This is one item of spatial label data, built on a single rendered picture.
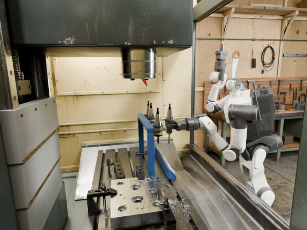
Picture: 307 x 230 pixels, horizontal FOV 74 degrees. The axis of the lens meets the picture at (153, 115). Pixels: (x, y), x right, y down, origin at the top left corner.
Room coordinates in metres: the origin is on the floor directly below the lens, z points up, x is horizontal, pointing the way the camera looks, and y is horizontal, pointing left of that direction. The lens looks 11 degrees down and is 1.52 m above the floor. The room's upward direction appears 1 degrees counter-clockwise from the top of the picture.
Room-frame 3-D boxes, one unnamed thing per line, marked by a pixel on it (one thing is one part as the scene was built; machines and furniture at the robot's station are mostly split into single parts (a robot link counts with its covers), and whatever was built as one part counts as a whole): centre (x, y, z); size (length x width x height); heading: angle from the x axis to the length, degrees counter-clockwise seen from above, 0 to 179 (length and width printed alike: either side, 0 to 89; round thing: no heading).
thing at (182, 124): (1.33, -0.20, 1.19); 0.13 x 0.12 x 0.10; 11
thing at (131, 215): (0.85, 0.08, 0.97); 0.29 x 0.23 x 0.05; 11
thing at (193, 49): (2.07, -0.40, 1.40); 0.04 x 0.04 x 1.20; 11
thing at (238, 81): (1.37, -0.55, 1.44); 0.09 x 0.06 x 0.08; 4
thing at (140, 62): (0.94, 0.06, 1.56); 0.16 x 0.16 x 0.12
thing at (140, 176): (1.03, 0.08, 0.97); 0.13 x 0.03 x 0.15; 11
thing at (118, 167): (1.17, 0.22, 0.93); 0.26 x 0.05 x 0.06; 16
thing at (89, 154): (1.58, 0.18, 0.75); 0.89 x 0.70 x 0.26; 101
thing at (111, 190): (0.84, 0.24, 0.97); 0.13 x 0.03 x 0.15; 101
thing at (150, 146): (1.12, 0.02, 1.05); 0.10 x 0.05 x 0.30; 101
